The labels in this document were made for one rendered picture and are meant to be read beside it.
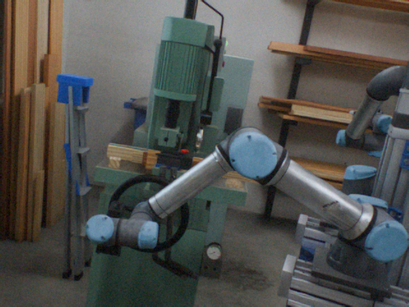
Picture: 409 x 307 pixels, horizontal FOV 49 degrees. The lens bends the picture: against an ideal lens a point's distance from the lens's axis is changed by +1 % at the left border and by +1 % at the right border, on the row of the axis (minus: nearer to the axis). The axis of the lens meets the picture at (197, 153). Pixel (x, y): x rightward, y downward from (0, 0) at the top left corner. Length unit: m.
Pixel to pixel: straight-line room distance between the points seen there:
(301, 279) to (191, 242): 0.52
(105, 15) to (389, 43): 2.51
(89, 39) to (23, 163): 1.64
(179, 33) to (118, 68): 2.52
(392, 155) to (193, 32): 0.83
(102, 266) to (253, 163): 0.97
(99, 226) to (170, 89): 0.72
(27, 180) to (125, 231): 1.96
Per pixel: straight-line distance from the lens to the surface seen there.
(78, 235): 2.73
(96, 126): 4.36
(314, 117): 3.69
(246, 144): 1.15
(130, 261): 1.89
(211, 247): 1.77
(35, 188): 3.17
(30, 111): 3.06
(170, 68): 1.78
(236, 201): 1.77
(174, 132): 1.83
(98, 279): 1.96
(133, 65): 4.23
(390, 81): 1.88
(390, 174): 1.64
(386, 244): 1.30
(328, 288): 1.50
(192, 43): 1.78
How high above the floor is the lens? 1.38
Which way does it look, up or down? 12 degrees down
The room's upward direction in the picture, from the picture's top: 9 degrees clockwise
